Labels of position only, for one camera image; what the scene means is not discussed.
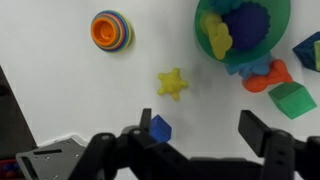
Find green plastic bowl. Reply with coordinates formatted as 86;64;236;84
194;0;292;65

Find yellow cloud-shaped toy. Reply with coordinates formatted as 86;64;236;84
199;11;234;61

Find dark brown furniture panel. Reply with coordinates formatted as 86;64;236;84
0;65;39;180

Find rainbow stacked cups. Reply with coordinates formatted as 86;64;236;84
90;9;134;53

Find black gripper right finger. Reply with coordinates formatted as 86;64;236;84
237;109;320;180

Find dark blue gear toy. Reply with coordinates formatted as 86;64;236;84
222;1;271;52

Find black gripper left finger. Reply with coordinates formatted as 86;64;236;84
68;107;214;180

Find dark blue foam cube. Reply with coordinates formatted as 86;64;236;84
292;31;320;72

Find light blue toy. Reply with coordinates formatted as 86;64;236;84
225;52;273;80

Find orange bone-shaped toy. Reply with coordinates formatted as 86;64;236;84
241;58;295;94

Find yellow spiky star toy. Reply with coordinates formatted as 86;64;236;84
156;67;190;102

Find grey metal mounting plate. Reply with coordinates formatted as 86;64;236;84
15;135;90;180

